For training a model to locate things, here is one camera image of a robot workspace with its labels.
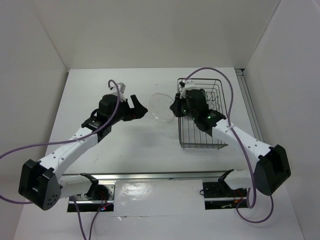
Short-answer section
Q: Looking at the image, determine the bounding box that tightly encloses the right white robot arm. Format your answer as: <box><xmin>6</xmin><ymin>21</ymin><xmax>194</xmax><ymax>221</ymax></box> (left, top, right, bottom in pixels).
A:
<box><xmin>169</xmin><ymin>89</ymin><xmax>291</xmax><ymax>196</ymax></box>

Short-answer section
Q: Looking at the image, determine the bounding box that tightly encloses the grey wire dish rack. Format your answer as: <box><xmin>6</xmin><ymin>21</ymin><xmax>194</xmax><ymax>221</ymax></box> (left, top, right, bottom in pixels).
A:
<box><xmin>170</xmin><ymin>77</ymin><xmax>227</xmax><ymax>149</ymax></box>

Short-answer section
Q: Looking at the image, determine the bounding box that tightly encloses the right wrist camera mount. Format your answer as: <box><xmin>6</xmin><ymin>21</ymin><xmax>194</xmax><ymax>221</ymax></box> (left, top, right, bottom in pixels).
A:
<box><xmin>179</xmin><ymin>79</ymin><xmax>196</xmax><ymax>99</ymax></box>

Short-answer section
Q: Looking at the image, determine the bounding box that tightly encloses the right side aluminium rail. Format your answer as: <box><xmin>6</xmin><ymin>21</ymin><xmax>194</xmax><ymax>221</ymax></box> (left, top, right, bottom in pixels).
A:
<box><xmin>235</xmin><ymin>68</ymin><xmax>264</xmax><ymax>142</ymax></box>

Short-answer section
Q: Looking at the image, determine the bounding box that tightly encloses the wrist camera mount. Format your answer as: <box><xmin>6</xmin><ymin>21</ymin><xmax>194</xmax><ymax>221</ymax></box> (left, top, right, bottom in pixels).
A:
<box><xmin>108</xmin><ymin>82</ymin><xmax>127</xmax><ymax>102</ymax></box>
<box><xmin>179</xmin><ymin>79</ymin><xmax>196</xmax><ymax>99</ymax></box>

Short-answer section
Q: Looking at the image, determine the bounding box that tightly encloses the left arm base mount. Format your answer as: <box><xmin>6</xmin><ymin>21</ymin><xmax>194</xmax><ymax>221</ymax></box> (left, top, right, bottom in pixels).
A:
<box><xmin>73</xmin><ymin>180</ymin><xmax>116</xmax><ymax>213</ymax></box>

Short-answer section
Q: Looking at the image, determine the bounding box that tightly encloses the aluminium rail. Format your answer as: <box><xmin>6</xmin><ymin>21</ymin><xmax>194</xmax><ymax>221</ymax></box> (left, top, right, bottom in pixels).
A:
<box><xmin>59</xmin><ymin>170</ymin><xmax>233</xmax><ymax>183</ymax></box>
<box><xmin>235</xmin><ymin>68</ymin><xmax>264</xmax><ymax>142</ymax></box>

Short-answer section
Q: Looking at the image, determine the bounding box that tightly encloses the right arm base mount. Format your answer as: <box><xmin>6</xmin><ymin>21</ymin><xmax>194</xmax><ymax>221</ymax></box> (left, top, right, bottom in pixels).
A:
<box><xmin>199</xmin><ymin>180</ymin><xmax>248</xmax><ymax>210</ymax></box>

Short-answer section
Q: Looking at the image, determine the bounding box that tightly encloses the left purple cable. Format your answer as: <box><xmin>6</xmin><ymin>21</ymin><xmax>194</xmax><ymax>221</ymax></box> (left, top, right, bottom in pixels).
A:
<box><xmin>0</xmin><ymin>79</ymin><xmax>121</xmax><ymax>235</ymax></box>

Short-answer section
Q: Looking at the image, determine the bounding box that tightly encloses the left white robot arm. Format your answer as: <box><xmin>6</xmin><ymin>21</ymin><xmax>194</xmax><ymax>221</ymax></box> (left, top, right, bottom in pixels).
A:
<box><xmin>18</xmin><ymin>94</ymin><xmax>148</xmax><ymax>211</ymax></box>

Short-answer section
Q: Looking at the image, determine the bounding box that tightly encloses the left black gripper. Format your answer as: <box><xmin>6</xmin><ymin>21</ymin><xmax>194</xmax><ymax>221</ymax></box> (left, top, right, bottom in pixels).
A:
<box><xmin>108</xmin><ymin>94</ymin><xmax>147</xmax><ymax>125</ymax></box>

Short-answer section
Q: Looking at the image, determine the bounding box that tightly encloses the clear glass square plate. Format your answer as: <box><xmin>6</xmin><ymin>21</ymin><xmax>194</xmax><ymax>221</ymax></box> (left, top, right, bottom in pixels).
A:
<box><xmin>148</xmin><ymin>93</ymin><xmax>175</xmax><ymax>124</ymax></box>

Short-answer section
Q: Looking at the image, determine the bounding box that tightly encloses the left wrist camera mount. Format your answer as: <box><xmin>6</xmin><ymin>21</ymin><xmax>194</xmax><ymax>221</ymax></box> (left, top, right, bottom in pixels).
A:
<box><xmin>108</xmin><ymin>82</ymin><xmax>127</xmax><ymax>102</ymax></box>

